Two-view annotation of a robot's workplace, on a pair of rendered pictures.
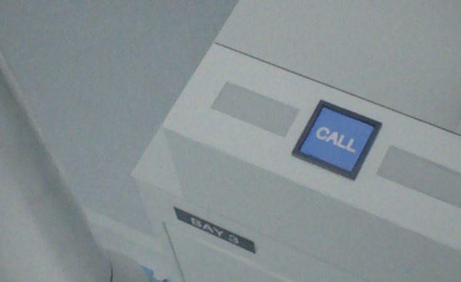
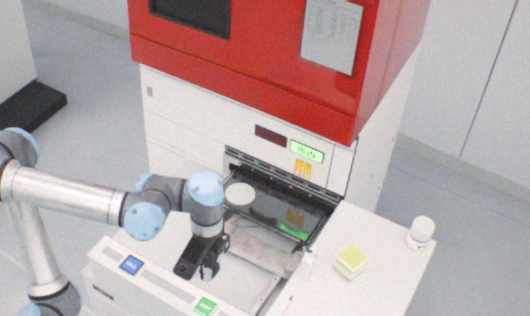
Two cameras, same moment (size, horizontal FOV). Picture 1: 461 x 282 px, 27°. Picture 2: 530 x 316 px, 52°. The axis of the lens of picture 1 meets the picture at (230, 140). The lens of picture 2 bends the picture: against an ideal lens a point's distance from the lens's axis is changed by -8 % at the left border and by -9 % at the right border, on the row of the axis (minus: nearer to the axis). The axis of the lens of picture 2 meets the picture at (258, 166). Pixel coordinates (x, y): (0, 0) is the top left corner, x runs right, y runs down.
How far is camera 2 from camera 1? 1.00 m
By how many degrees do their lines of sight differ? 16
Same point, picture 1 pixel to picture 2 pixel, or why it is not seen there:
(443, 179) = (157, 279)
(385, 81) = (161, 256)
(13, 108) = (44, 234)
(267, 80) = (117, 247)
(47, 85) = (70, 251)
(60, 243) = (49, 263)
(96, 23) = (94, 230)
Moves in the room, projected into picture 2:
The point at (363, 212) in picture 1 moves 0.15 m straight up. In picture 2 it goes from (134, 284) to (128, 253)
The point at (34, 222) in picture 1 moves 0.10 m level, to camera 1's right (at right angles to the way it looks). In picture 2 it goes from (45, 257) to (84, 256)
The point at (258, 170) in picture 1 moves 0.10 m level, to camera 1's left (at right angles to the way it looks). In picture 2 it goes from (109, 270) to (77, 271)
